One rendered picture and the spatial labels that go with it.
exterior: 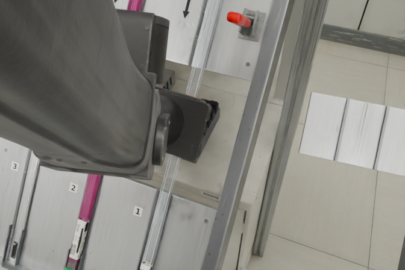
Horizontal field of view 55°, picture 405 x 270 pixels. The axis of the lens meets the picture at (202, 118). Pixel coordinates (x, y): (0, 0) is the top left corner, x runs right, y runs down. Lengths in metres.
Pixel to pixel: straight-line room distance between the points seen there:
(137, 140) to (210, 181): 0.66
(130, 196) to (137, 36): 0.31
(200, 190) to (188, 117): 0.45
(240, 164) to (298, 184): 1.15
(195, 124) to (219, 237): 0.18
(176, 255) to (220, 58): 0.28
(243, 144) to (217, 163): 0.39
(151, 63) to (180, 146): 0.13
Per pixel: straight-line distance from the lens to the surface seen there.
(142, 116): 0.21
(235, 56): 0.52
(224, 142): 0.93
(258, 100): 0.50
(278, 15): 0.51
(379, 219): 1.66
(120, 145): 0.18
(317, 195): 1.64
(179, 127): 0.41
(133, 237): 0.59
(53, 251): 0.67
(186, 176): 0.86
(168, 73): 1.04
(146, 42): 0.31
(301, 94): 0.84
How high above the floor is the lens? 1.32
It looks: 46 degrees down
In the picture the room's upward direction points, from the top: straight up
